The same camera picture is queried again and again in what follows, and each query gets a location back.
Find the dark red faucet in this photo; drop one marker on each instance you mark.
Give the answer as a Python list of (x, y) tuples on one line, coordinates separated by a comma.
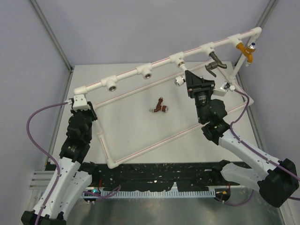
[(159, 107)]

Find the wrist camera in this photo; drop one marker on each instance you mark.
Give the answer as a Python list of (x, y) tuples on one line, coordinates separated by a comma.
[(79, 103), (225, 87)]

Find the white plastic faucet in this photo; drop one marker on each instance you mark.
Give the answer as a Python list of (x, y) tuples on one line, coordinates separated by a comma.
[(181, 79)]

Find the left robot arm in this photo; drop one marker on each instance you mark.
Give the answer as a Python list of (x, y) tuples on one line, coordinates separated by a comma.
[(72, 175)]

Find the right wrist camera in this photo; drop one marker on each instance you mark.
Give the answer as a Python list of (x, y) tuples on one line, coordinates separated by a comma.
[(225, 87)]

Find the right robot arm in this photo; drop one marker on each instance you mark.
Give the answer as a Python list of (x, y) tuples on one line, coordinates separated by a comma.
[(274, 179)]

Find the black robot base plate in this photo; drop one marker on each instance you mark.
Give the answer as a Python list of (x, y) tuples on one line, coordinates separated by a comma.
[(155, 177)]

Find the aluminium frame rails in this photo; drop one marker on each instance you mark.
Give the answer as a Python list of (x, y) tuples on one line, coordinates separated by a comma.
[(41, 179)]

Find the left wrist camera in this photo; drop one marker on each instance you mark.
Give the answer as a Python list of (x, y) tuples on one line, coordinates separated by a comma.
[(79, 103)]

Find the grey lever faucet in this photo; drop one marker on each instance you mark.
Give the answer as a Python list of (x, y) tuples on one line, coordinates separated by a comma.
[(216, 63)]

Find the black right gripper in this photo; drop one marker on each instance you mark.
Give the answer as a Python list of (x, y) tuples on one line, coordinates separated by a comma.
[(196, 84)]

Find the orange faucet chrome knob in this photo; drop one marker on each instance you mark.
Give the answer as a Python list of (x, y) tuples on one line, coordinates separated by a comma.
[(247, 51)]

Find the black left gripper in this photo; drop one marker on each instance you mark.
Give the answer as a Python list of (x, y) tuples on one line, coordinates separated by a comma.
[(91, 111)]

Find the slotted white cable duct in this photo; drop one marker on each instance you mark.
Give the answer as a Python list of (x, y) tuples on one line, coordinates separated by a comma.
[(173, 193)]

